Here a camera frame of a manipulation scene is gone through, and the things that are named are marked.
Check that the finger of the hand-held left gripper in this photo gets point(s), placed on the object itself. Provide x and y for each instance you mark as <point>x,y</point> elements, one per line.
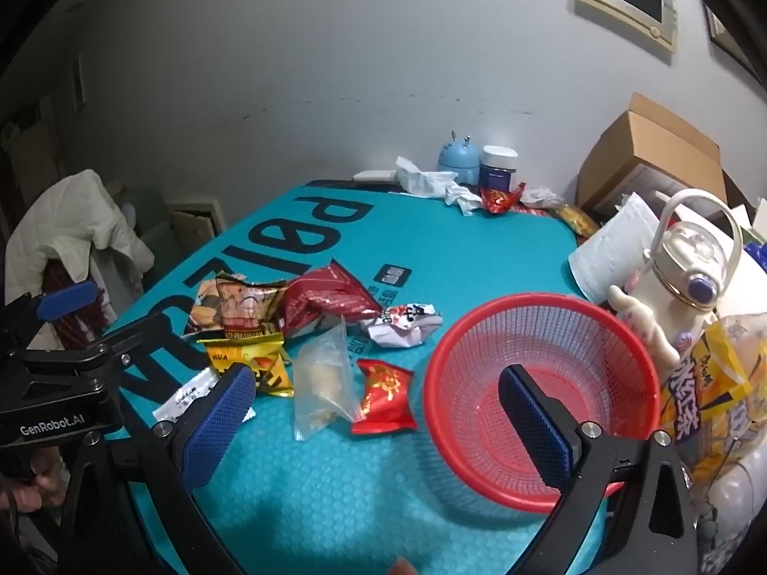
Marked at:
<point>66,302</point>
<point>120,350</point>

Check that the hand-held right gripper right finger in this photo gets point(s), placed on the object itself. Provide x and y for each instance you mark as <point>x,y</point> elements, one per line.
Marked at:
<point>533,431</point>

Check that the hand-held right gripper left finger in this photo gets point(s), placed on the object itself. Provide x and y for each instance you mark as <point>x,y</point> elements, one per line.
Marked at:
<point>219,425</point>

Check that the yellow snack packet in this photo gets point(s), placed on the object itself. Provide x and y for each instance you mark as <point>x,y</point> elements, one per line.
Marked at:
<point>248,359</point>

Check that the red mesh plastic basket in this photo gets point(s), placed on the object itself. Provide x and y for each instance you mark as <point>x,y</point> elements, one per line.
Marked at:
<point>575,341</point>

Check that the clear zip bag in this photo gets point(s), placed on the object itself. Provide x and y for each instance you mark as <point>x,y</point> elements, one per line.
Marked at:
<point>320,383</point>

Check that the cartoon print snack packet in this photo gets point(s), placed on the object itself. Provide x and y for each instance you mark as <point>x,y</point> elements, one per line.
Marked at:
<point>248,305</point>

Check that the small red snack packet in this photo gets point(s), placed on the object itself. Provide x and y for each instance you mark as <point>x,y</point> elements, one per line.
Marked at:
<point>383,398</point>

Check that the dark red snack bag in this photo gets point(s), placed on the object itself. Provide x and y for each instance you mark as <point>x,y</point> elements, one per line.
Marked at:
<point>323,302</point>

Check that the white snack packet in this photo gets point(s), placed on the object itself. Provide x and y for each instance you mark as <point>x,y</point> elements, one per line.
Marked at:
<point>398,326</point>

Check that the person's left hand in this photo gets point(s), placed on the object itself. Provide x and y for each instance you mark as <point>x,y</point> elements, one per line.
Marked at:
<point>36,485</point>

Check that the person's right hand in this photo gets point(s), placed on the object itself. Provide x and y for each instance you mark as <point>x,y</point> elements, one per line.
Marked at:
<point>401,568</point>

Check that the red checked cloth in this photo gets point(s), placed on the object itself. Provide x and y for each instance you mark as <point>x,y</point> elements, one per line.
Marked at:
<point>78,323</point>

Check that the white paper label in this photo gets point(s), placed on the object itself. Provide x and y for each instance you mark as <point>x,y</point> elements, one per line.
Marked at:
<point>186,398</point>

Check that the white cloth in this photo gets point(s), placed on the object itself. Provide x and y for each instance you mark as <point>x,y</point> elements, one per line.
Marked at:
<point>78,221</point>

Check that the white floor box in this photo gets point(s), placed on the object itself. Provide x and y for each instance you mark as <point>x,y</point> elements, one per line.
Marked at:
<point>192,221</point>

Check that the teal printed mat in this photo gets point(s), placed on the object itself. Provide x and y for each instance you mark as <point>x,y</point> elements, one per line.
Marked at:
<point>359,491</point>

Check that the yellow label plastic bottle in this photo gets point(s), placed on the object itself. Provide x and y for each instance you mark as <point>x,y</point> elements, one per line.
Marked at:
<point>707,407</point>

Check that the white paper towel roll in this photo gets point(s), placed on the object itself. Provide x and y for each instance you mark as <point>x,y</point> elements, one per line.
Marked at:
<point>617,245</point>

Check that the white plastic bag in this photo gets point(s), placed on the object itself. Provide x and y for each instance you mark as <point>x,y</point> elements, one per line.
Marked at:
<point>731,503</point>

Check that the yellow snack pack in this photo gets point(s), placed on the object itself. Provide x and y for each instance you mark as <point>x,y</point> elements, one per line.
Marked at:
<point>578,220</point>

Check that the red foil wrapper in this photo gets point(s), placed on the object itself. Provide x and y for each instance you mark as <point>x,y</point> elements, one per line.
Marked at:
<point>498,199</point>

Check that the crumpled white wrapper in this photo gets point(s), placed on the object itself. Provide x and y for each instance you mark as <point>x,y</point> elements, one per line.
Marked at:
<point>541,194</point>

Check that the small crumpled white tissue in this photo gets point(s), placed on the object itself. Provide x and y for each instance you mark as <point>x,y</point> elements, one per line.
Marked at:
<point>461,197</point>

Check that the dark blue jar white lid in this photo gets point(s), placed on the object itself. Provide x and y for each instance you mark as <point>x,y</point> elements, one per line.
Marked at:
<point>499,167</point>

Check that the large crumpled white tissue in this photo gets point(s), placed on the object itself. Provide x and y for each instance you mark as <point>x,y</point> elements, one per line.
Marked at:
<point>419,179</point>

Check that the blue round gadget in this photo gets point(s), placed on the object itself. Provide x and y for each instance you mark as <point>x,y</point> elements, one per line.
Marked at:
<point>458,159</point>

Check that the blue packet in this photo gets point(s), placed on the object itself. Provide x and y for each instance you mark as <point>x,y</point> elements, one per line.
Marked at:
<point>756,254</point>

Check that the flat white box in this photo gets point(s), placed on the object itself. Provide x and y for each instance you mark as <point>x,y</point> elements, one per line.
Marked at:
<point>374,175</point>

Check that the cardboard box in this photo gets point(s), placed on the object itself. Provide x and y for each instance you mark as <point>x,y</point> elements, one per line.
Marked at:
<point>653,150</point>

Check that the wall frame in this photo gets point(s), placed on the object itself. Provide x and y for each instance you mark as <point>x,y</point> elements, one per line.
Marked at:
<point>722,33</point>

